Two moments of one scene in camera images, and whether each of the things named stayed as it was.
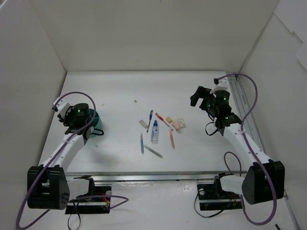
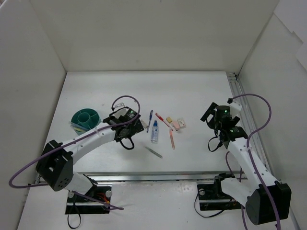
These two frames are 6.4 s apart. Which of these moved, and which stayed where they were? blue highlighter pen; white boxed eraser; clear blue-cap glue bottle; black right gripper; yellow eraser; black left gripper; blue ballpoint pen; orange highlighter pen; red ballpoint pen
Moved: black left gripper; black right gripper; blue highlighter pen
Stayed: blue ballpoint pen; orange highlighter pen; red ballpoint pen; yellow eraser; clear blue-cap glue bottle; white boxed eraser
